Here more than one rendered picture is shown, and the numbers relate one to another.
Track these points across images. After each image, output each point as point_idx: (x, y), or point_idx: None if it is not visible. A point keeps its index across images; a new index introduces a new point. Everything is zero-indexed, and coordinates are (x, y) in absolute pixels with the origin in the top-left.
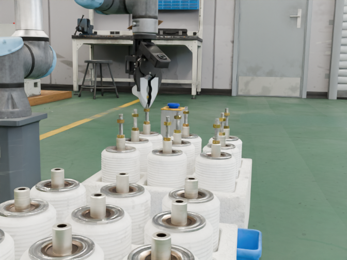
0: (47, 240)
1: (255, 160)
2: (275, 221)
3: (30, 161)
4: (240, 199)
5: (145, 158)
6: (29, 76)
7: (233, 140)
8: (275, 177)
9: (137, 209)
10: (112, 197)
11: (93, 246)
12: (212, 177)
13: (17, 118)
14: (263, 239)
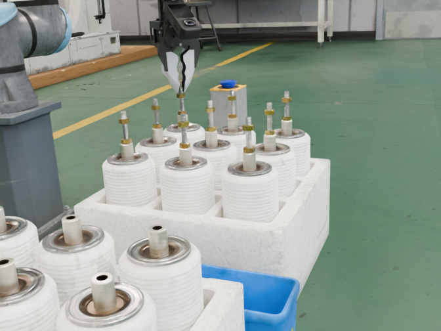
0: None
1: (371, 144)
2: (361, 245)
3: (39, 166)
4: (274, 234)
5: None
6: (32, 54)
7: (294, 137)
8: (389, 172)
9: (84, 269)
10: (51, 252)
11: None
12: (240, 201)
13: (14, 113)
14: (334, 276)
